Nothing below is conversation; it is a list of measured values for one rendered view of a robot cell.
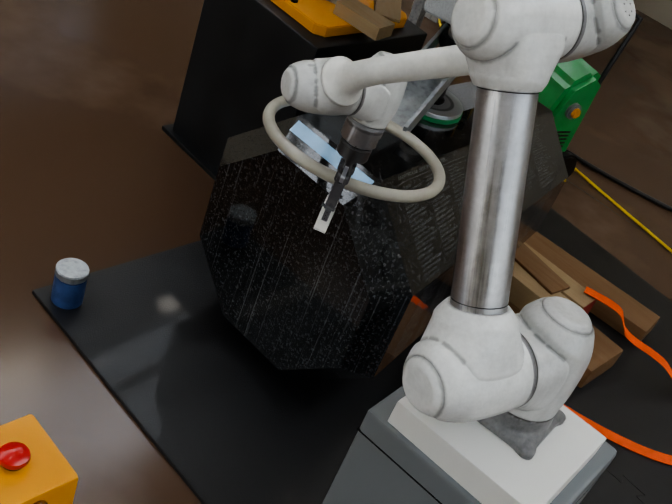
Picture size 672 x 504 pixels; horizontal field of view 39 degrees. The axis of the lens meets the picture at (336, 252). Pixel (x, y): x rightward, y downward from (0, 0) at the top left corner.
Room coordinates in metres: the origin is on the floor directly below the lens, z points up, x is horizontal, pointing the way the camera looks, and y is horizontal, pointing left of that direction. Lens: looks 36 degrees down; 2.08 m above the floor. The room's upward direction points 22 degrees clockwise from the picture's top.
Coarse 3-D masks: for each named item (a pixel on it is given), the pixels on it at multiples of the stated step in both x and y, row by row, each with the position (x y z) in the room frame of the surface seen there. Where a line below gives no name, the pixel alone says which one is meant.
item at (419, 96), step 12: (444, 24) 2.76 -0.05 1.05; (408, 84) 2.50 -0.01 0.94; (420, 84) 2.52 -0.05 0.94; (432, 84) 2.54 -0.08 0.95; (444, 84) 2.49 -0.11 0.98; (408, 96) 2.45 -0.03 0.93; (420, 96) 2.47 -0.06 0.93; (432, 96) 2.42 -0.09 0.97; (408, 108) 2.40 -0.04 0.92; (420, 108) 2.36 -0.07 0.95; (396, 120) 2.34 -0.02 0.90; (408, 120) 2.30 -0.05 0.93
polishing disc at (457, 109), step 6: (444, 96) 2.75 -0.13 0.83; (450, 96) 2.77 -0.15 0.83; (444, 102) 2.71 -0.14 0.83; (450, 102) 2.73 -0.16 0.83; (456, 102) 2.74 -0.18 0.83; (432, 108) 2.64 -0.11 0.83; (438, 108) 2.66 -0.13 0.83; (444, 108) 2.67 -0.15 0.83; (450, 108) 2.69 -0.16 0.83; (456, 108) 2.70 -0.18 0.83; (462, 108) 2.72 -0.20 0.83; (426, 114) 2.60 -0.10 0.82; (432, 114) 2.60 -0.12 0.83; (438, 114) 2.62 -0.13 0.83; (444, 114) 2.63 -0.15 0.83; (450, 114) 2.65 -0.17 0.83; (456, 114) 2.66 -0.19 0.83
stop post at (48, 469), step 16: (32, 416) 0.80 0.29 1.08; (0, 432) 0.75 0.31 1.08; (16, 432) 0.76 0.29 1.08; (32, 432) 0.77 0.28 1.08; (32, 448) 0.75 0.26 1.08; (48, 448) 0.76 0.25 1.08; (32, 464) 0.73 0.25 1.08; (48, 464) 0.74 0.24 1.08; (64, 464) 0.75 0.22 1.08; (0, 480) 0.69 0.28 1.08; (16, 480) 0.70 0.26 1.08; (32, 480) 0.71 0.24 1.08; (48, 480) 0.71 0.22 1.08; (64, 480) 0.72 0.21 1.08; (0, 496) 0.67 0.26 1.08; (16, 496) 0.68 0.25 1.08; (32, 496) 0.69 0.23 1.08; (48, 496) 0.70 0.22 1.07; (64, 496) 0.72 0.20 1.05
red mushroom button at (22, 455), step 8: (0, 448) 0.72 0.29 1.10; (8, 448) 0.72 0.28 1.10; (16, 448) 0.73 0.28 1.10; (24, 448) 0.73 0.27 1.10; (0, 456) 0.71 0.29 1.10; (8, 456) 0.71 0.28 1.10; (16, 456) 0.72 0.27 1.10; (24, 456) 0.72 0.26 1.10; (0, 464) 0.70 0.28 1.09; (8, 464) 0.70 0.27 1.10; (16, 464) 0.71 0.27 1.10; (24, 464) 0.71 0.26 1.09
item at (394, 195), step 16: (272, 112) 2.02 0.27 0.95; (272, 128) 1.94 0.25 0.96; (400, 128) 2.28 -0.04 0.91; (288, 144) 1.89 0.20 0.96; (416, 144) 2.23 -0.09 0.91; (304, 160) 1.85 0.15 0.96; (432, 160) 2.16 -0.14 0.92; (320, 176) 1.84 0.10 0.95; (368, 192) 1.84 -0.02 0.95; (384, 192) 1.86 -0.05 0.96; (400, 192) 1.89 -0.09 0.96; (416, 192) 1.92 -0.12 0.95; (432, 192) 1.97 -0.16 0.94
